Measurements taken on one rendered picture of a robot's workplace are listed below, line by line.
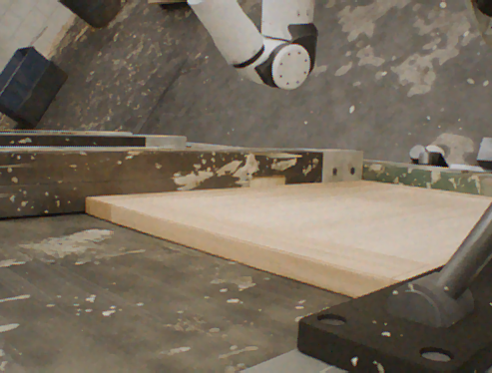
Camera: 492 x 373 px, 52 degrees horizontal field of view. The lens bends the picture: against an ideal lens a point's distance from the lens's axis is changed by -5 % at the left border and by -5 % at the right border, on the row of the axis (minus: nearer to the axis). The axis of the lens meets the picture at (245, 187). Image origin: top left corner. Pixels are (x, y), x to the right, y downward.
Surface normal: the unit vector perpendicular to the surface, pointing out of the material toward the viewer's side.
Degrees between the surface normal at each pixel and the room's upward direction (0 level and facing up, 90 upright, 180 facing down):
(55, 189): 90
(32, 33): 90
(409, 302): 32
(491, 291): 58
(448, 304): 73
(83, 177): 90
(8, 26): 90
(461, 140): 0
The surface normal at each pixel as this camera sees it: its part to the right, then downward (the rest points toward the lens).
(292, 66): 0.52, 0.40
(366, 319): 0.05, -0.99
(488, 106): -0.57, -0.49
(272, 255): -0.71, 0.04
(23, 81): 0.70, 0.15
